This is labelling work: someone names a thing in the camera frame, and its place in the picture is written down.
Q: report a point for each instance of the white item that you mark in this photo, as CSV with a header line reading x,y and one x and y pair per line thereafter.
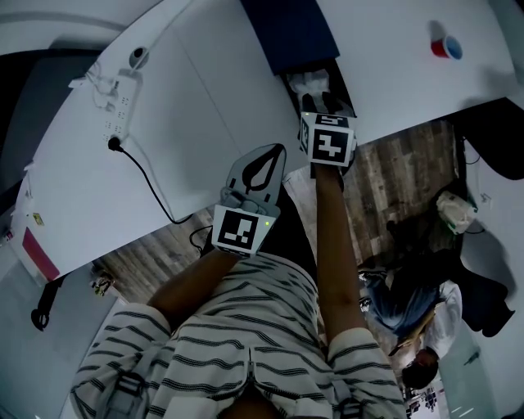
x,y
308,82

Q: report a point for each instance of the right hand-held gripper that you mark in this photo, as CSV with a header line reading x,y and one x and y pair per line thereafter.
x,y
329,141

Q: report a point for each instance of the white round camera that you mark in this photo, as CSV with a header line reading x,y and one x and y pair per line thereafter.
x,y
138,57

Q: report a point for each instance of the white power strip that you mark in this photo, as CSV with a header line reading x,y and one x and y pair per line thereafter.
x,y
118,108

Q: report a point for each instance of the striped white shirt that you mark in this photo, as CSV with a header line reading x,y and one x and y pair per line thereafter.
x,y
229,348

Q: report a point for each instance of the black jacket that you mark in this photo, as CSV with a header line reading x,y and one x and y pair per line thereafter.
x,y
489,298

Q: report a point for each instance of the person's right forearm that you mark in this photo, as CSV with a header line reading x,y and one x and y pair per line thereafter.
x,y
335,253

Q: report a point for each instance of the dark blue box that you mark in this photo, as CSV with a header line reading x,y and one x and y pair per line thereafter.
x,y
303,37

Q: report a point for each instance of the red and blue cup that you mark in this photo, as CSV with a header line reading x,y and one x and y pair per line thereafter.
x,y
447,46

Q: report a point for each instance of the black clamp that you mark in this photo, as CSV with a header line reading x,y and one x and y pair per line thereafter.
x,y
43,307

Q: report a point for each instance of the person's left forearm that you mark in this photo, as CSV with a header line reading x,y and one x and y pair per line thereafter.
x,y
196,282

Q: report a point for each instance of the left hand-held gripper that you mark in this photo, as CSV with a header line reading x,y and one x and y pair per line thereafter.
x,y
239,231

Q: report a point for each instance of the pink label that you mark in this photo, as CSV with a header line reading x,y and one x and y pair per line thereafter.
x,y
40,253

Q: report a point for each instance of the white plastic bag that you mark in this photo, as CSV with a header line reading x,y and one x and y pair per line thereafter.
x,y
455,213

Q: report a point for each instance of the white plug adapter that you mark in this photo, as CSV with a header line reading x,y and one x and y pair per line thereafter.
x,y
104,88

